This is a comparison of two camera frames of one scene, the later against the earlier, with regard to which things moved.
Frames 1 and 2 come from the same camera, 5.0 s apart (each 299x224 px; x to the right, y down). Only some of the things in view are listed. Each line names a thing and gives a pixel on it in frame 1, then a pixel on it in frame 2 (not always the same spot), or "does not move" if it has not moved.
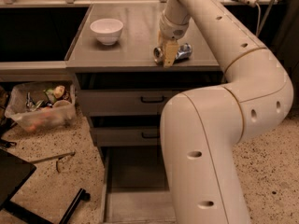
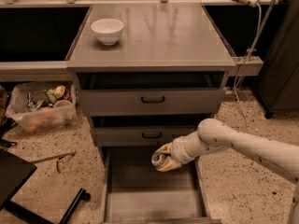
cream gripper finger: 159,38 -> 165,148
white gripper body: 172,29 -> 177,150
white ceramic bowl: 106,30 does not move
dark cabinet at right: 284,36 does not move
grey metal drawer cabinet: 120,85 does not move
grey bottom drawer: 136,186 does not move
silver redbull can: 184,52 -> 157,159
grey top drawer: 135,93 does not move
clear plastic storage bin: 42,106 does not move
